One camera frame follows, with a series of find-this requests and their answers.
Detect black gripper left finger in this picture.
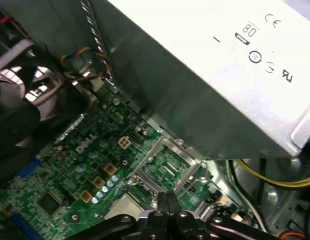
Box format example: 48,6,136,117
92,191,171,240

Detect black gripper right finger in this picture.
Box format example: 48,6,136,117
168,190,281,240

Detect silver CPU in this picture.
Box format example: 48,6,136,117
104,192,146,221

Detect metal socket cover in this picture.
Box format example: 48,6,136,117
133,136,203,193

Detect CPU socket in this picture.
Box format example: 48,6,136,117
102,183,161,223

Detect RAM slot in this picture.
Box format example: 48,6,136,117
193,198,208,218
199,201,217,222

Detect white four-pin connector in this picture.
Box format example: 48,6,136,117
117,136,133,150

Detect black PC case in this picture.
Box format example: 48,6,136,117
0,0,310,240

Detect green motherboard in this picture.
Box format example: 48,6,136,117
0,96,248,240

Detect metal rear port block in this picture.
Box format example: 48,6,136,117
53,113,87,145

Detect blue expansion slot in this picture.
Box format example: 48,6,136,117
9,212,38,240

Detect blue VGA port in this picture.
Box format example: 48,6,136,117
17,154,42,181

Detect grey power supply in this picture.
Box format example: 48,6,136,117
2,0,310,162

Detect black case fan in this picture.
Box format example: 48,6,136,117
0,37,81,183

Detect orange wire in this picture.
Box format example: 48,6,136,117
279,229,306,240

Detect yellow wire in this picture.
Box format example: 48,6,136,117
236,159,310,192

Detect coloured fan wires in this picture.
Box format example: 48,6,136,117
59,46,113,85

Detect red wire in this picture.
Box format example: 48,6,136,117
0,14,13,26

